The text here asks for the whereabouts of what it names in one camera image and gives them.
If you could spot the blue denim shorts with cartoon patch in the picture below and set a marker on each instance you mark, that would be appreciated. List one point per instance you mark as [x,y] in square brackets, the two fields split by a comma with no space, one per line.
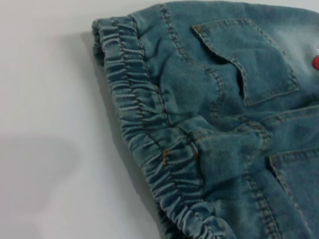
[224,124]

